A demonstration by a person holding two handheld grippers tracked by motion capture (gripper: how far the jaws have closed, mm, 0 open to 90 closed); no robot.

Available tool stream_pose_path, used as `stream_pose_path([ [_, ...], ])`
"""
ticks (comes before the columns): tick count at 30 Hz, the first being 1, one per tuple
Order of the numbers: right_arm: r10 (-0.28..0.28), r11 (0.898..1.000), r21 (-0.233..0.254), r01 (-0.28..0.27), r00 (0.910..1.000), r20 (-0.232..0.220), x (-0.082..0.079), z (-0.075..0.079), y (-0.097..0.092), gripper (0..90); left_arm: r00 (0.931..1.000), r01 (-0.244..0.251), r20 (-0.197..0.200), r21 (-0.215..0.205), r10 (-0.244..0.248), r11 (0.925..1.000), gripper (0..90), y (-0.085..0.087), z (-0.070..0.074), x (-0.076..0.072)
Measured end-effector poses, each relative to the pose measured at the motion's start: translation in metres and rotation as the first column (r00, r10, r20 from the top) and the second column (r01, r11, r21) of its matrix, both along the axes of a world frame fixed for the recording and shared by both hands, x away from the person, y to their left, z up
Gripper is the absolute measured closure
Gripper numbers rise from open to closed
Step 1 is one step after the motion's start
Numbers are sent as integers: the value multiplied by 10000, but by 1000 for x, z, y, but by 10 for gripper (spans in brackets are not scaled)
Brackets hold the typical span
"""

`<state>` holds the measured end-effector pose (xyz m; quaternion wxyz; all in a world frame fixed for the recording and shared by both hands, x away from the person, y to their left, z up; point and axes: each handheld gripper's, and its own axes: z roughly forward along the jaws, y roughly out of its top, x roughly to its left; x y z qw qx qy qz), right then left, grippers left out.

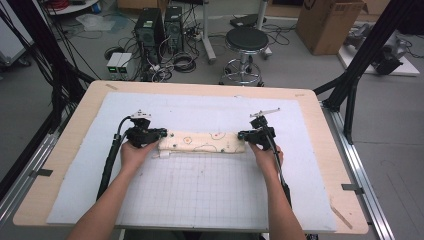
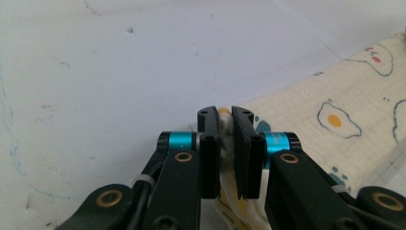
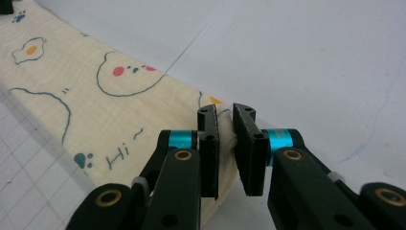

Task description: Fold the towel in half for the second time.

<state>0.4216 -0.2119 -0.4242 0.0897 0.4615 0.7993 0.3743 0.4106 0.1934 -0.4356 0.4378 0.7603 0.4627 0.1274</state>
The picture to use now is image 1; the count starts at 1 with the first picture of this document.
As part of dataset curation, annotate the black metal frame stand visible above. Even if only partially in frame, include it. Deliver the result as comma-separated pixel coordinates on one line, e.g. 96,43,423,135
312,0,424,145
0,0,98,134

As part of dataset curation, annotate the large black computer tower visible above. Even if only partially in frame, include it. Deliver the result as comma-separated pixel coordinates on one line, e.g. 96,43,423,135
133,7,165,65

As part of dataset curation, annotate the black round stool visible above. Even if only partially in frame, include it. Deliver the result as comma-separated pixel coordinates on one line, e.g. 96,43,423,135
219,26,272,87

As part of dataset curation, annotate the white cabinet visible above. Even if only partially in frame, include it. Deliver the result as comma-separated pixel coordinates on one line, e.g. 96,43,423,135
0,6,35,68

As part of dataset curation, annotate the clear plastic bag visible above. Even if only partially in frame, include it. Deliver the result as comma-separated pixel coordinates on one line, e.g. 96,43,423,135
75,13,116,33

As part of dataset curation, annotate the slim black computer tower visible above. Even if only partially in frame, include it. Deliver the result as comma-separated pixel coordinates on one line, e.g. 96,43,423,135
163,5,185,55

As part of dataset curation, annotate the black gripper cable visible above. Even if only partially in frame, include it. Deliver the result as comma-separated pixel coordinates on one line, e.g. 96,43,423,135
266,133,294,208
96,115,133,201

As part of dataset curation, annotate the white round table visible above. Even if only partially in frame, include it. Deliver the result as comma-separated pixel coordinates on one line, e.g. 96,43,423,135
45,0,101,16

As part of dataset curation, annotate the white board with grey machinery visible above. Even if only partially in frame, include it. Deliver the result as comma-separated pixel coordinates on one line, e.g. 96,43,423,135
337,22,421,77

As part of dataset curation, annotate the white grid mat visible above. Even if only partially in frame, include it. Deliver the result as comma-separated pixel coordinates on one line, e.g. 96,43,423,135
46,91,338,233

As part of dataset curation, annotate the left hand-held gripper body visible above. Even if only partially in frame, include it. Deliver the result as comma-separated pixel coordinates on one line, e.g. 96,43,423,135
124,109,158,149

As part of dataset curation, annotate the flat black device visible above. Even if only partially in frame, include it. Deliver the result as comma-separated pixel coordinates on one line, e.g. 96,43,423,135
229,13,268,29

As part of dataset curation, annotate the person's left hand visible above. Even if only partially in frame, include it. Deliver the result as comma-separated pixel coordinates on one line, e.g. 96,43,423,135
119,140,160,174

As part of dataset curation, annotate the large cardboard box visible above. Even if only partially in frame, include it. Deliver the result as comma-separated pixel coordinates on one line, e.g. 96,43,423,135
295,0,366,56

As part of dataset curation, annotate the cream cloth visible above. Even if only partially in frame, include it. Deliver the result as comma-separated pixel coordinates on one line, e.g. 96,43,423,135
152,130,247,160

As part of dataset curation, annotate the thin wooden strip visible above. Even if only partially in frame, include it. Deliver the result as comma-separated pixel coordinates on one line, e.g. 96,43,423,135
329,203,354,231

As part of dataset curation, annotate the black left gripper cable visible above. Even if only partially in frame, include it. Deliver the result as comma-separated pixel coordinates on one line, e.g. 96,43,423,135
96,115,133,201

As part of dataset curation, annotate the coil of black cables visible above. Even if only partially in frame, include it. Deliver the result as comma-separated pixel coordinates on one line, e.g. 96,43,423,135
172,51,198,74

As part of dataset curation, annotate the grey metal clamp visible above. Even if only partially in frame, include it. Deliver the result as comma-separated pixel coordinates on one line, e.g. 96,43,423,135
28,168,54,179
341,183,365,196

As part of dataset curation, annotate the white bench power supply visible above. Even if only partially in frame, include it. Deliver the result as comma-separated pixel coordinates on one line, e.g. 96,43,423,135
116,52,135,81
106,52,123,81

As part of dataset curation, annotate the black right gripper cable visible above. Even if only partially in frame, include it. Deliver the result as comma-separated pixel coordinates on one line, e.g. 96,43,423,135
266,133,294,208

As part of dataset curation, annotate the white table leg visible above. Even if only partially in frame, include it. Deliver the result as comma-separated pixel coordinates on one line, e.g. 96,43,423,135
255,0,273,60
200,0,218,65

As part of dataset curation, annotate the person's lap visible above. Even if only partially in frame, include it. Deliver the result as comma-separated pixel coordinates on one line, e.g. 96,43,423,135
123,229,268,240

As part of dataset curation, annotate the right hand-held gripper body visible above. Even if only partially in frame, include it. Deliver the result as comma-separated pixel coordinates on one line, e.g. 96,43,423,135
247,107,281,151

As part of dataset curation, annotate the person's right hand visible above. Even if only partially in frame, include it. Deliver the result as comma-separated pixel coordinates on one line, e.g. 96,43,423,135
249,143,284,178

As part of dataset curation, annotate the aluminium rail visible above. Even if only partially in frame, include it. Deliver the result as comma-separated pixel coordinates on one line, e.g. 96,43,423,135
320,100,396,240
0,131,62,219

